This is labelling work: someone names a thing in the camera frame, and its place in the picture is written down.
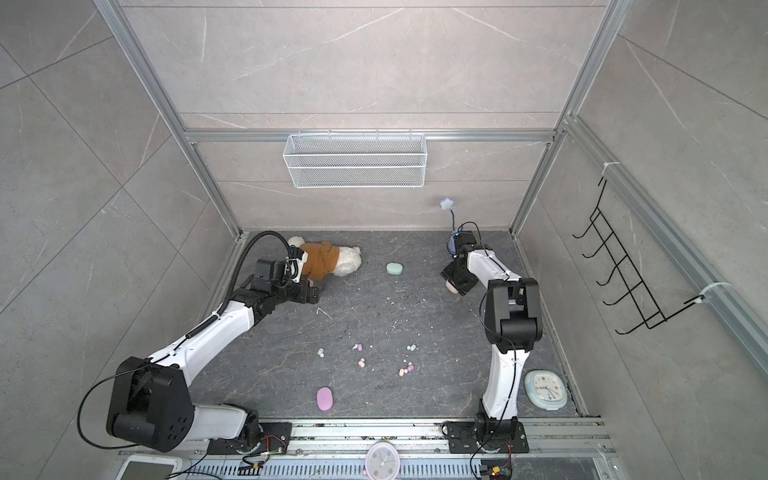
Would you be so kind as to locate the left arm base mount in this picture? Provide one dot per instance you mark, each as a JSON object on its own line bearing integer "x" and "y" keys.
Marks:
{"x": 270, "y": 437}

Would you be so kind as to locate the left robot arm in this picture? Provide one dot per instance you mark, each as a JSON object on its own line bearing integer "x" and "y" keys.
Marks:
{"x": 150, "y": 402}

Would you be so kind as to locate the white plush dog brown shirt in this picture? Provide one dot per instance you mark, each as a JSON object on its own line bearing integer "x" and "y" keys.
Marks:
{"x": 325, "y": 259}

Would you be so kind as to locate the mint green charging case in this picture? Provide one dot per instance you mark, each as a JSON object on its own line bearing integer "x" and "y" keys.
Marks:
{"x": 394, "y": 269}

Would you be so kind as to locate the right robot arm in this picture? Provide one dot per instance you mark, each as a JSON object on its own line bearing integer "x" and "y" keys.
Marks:
{"x": 510, "y": 311}

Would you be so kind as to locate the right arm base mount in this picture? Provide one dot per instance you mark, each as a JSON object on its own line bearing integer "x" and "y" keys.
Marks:
{"x": 484, "y": 436}

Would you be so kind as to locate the white tablet device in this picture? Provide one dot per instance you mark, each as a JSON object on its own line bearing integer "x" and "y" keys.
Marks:
{"x": 150, "y": 467}

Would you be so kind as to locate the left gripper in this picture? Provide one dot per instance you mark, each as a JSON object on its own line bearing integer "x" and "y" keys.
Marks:
{"x": 305, "y": 296}

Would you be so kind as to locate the white wire wall basket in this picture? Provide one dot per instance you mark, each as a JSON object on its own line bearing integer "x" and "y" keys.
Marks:
{"x": 356, "y": 160}

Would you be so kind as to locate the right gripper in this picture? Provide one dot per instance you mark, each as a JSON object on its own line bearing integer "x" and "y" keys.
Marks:
{"x": 463, "y": 288}

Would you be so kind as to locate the black wall hook rack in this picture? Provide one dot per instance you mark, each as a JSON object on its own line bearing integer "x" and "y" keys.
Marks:
{"x": 625, "y": 272}

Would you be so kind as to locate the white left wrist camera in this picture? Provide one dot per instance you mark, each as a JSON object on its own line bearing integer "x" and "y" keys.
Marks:
{"x": 295, "y": 261}

